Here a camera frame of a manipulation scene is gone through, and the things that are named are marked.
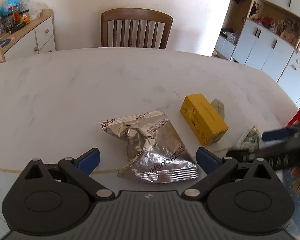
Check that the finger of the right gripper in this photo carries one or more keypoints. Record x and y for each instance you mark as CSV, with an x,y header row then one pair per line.
x,y
279,134

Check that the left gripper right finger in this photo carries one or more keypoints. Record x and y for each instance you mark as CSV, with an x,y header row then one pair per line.
x,y
218,171

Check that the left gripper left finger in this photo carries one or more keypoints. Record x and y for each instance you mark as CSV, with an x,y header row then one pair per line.
x,y
78,171

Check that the yellow small carton box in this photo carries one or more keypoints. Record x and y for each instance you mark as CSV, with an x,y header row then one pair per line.
x,y
203,119

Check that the silver foil packet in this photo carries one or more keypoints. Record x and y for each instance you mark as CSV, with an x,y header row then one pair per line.
x,y
156,153

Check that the grey green oval case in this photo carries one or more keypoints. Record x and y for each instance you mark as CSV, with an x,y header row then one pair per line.
x,y
219,107

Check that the oval teal tray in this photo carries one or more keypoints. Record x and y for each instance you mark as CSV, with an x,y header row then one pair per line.
x,y
250,140

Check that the white drawer sideboard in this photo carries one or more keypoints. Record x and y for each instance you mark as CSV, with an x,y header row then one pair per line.
x,y
37,37

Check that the far wooden chair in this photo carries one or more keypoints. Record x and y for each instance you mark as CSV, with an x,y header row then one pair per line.
x,y
135,27

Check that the blue globe toy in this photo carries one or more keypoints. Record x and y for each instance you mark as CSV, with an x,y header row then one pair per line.
x,y
10,6

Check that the white wall cabinet unit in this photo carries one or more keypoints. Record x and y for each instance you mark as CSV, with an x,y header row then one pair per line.
x,y
265,35

